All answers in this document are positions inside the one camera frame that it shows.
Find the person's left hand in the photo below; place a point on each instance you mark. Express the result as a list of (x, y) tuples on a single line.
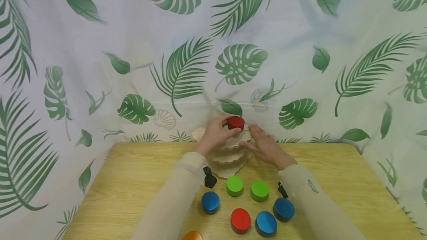
[(211, 136)]

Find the scalloped wooden tiered stand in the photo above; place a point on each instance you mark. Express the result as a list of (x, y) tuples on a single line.
[(228, 158)]

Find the black wrist band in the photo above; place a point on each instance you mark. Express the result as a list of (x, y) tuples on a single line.
[(282, 190), (209, 178)]

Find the blue round disc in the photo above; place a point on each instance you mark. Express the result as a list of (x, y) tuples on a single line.
[(284, 208), (266, 223), (210, 201)]

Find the person's left forearm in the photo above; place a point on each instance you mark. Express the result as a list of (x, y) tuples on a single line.
[(173, 199)]

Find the person's left index finger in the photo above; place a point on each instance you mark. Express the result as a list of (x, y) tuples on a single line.
[(220, 119)]

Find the person's right fingers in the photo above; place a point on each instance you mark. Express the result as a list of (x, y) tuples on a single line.
[(262, 133)]

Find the green round disc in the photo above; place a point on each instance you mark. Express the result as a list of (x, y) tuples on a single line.
[(259, 190), (235, 185)]

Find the person's right forearm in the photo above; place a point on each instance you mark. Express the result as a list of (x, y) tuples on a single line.
[(317, 203)]

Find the person's left thumb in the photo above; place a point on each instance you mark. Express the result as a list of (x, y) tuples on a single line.
[(233, 133)]

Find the red round disc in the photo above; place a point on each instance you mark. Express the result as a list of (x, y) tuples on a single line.
[(237, 123), (240, 220)]

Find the person's right thumb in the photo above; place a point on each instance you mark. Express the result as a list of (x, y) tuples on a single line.
[(247, 145)]

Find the orange round disc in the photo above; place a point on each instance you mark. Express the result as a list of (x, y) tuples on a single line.
[(193, 236)]

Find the person's right hand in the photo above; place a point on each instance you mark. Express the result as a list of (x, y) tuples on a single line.
[(268, 151)]

